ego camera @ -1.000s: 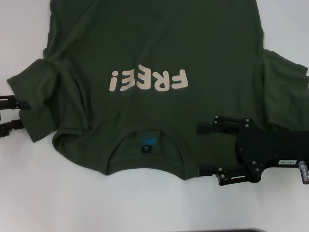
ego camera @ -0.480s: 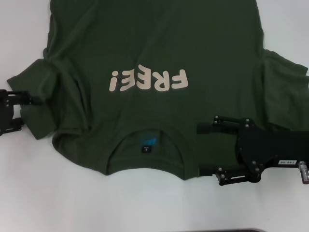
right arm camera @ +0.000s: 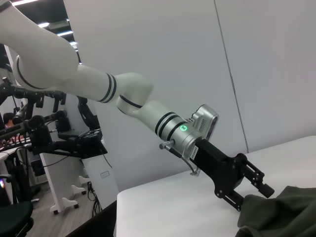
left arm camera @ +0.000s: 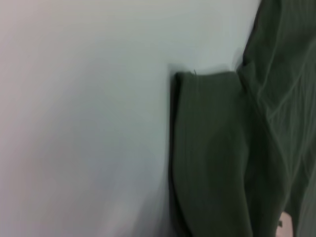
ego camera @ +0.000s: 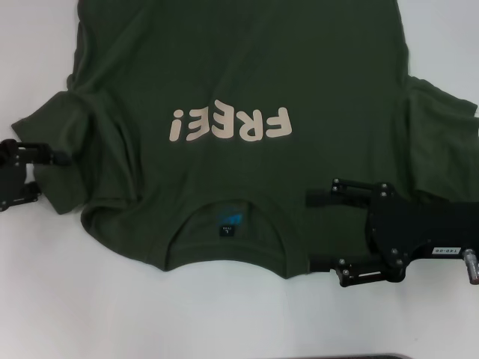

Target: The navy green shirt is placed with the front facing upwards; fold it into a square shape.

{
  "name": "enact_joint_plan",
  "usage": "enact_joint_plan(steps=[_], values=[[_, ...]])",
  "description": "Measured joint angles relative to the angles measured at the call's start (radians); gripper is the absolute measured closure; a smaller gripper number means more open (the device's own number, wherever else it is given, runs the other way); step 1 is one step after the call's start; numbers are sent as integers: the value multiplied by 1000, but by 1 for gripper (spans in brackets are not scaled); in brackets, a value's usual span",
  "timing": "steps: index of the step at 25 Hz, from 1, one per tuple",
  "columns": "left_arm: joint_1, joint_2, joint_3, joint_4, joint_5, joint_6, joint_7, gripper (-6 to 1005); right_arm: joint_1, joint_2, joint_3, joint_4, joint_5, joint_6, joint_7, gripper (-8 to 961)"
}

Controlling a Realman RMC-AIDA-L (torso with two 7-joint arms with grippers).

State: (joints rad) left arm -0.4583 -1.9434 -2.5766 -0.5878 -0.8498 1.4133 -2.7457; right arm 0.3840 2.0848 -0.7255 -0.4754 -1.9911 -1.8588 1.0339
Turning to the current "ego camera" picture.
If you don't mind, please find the gripper cable with metal plug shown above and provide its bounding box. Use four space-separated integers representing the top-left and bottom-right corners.
462 249 479 285

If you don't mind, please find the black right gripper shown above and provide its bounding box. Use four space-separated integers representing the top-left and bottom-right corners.
305 177 479 288

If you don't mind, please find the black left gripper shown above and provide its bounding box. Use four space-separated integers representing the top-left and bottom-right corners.
0 138 73 214

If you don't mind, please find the dark green FREE t-shirt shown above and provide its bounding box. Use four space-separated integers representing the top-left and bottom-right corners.
10 0 479 280

